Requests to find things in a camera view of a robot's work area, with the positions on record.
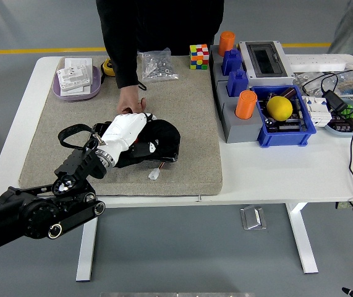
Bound person's right hand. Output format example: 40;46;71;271
116;84;147;116

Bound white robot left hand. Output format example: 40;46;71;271
100;112;161;161

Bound black panel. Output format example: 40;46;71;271
91;121;180;164

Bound yellow black tape measure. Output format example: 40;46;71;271
100;58;116;77

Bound purple oval tray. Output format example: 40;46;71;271
51;65;102;101

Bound clear bag of screws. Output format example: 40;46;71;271
137;48;179;83

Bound grey-brown mat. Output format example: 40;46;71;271
19;55;223;198

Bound white table leg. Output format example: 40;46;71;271
285;202;318;274
75;207;99;282

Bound multicolour puzzle cube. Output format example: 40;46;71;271
189;43;210;70

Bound blue block with knob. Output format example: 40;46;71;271
221;48;242;77
227;69;249;98

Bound orange cylinder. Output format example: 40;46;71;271
218;30;236;58
234;90;258;120

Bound silver floor socket plate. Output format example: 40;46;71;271
239;205;267;231

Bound yellow ball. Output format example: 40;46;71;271
266;95;294;122

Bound light blue oval tray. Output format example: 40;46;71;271
323;98;353;137

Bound blue plastic bin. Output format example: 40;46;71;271
250;85;317;148

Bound black electronic components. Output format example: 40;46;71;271
327;116;353;133

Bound dark circuit board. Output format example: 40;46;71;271
264;92;307;133

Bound white circuit breaker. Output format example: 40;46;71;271
302;95;332;127

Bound white power strip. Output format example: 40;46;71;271
286;54;347;74

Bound black power adapter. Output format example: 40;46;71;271
321;89;349;114

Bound clear bag of parts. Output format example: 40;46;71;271
295;71;353;97

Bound white switch plate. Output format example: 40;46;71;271
60;84;92;97
64;58;93;86
56;66;92;92

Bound white connector with wires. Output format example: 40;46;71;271
148;161;166;181

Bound black cable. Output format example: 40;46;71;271
301;69;353;211

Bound grey electrical enclosure box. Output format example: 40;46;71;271
237;40;295;88

